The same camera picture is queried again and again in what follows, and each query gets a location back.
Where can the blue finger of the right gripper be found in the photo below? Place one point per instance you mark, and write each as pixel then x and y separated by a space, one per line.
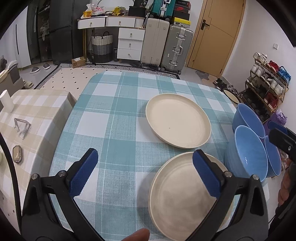
pixel 283 140
pixel 272 125

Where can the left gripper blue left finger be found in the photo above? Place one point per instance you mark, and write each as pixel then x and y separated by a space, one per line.
pixel 80 171

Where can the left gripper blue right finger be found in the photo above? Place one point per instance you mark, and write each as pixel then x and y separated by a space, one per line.
pixel 209 172

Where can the blue bowl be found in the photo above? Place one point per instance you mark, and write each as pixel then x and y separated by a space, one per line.
pixel 245 116
pixel 245 154
pixel 274 161

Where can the cream plate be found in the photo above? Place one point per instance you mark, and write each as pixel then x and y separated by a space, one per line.
pixel 178 121
pixel 178 199

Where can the person's right hand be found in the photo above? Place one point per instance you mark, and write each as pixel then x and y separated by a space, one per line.
pixel 287 182

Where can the person's left hand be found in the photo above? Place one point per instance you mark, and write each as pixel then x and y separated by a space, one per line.
pixel 140 235

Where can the purple bag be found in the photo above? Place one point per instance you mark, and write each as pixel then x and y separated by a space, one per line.
pixel 278 117

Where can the shoe rack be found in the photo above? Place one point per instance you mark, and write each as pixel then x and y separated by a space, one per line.
pixel 266 86

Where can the teal plaid tablecloth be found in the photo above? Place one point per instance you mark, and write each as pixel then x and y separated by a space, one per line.
pixel 109 116

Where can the beige plaid tablecloth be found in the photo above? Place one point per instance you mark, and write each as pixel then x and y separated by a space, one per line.
pixel 35 124

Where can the small oval tin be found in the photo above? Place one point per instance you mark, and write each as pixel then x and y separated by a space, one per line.
pixel 17 154

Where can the dotted floor mat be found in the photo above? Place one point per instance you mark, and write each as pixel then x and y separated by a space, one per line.
pixel 65 77

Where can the white cup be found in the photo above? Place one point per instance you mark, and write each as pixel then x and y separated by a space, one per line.
pixel 6 101

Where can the small cardboard box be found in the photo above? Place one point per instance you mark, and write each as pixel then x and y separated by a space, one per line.
pixel 78 62

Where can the wooden door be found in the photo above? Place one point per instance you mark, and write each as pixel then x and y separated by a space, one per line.
pixel 215 35

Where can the silver suitcase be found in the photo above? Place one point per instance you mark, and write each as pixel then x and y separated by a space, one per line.
pixel 177 46

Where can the woven laundry basket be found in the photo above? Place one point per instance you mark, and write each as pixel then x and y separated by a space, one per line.
pixel 102 47

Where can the black refrigerator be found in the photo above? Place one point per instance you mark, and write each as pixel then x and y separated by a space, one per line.
pixel 66 39

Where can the stacked shoe boxes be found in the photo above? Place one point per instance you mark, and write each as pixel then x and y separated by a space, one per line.
pixel 181 14

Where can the beige suitcase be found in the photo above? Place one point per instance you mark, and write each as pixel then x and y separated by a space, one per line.
pixel 156 32

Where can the white drawer desk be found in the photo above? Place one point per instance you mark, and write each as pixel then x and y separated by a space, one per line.
pixel 128 35

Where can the teal suitcase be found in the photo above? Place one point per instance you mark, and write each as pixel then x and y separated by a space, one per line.
pixel 163 8

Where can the metal wire holder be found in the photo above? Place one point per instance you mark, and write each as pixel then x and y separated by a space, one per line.
pixel 22 127

